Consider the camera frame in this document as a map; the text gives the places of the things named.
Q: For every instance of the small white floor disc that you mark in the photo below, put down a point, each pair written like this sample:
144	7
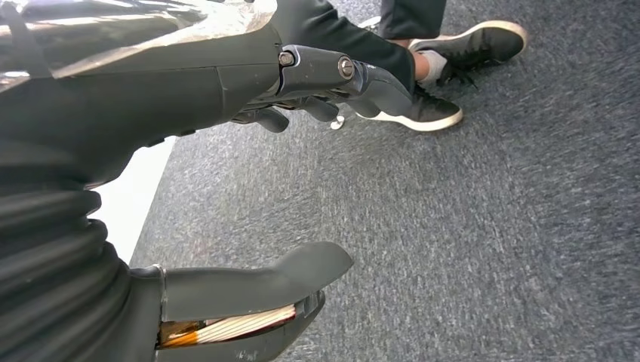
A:
337	123

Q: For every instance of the white board panel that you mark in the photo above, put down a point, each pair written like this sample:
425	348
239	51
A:
130	200

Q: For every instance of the person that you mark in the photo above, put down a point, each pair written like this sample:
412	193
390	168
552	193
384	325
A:
350	35

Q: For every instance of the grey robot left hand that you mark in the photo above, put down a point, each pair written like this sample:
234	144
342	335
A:
125	100

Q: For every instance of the dark grey floor mat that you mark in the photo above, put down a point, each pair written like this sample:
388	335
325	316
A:
450	240

